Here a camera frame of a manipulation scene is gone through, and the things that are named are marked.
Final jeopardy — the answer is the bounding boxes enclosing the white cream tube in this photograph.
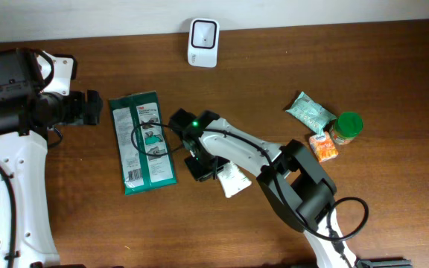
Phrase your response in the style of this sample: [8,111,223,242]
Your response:
[217,162,252,198]

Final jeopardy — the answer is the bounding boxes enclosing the green wipes packet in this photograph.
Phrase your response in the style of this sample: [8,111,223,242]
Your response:
[109,92,177,196]

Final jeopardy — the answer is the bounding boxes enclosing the teal tissue pack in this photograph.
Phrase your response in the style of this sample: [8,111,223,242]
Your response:
[286,92,337,135]

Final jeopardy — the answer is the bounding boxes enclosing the orange tissue pack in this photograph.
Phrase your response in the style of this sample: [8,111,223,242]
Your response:
[308,132,339,162]

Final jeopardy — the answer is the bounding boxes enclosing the green lid seasoning jar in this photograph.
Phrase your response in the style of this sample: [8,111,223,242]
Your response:
[329,112,363,145]

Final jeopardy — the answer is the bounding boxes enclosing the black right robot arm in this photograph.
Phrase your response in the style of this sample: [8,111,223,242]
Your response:
[168,109,413,267]

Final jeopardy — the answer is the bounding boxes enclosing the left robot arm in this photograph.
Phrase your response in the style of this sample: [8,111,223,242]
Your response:
[0,48,103,267]

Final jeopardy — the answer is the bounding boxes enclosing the white barcode scanner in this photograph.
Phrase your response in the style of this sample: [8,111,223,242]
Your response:
[187,18,220,68]

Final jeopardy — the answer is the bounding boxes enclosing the black right camera cable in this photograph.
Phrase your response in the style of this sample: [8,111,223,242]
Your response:
[130,121,370,268]

